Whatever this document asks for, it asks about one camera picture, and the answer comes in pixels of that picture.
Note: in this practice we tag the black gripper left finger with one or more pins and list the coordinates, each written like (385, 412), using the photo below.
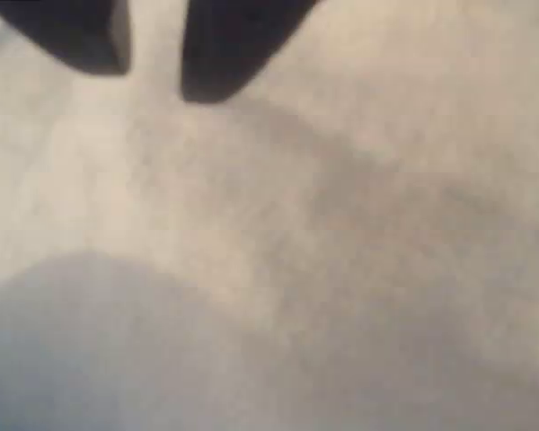
(72, 31)

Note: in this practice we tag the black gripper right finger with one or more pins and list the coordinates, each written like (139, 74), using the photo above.
(233, 45)

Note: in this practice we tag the white cloth with coloured stripes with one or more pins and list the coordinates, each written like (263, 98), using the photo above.
(296, 269)

